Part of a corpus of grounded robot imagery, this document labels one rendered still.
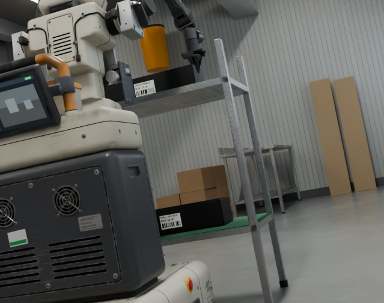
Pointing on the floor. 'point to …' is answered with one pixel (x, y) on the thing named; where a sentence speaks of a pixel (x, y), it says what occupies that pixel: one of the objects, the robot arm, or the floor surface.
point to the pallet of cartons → (198, 187)
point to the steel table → (256, 174)
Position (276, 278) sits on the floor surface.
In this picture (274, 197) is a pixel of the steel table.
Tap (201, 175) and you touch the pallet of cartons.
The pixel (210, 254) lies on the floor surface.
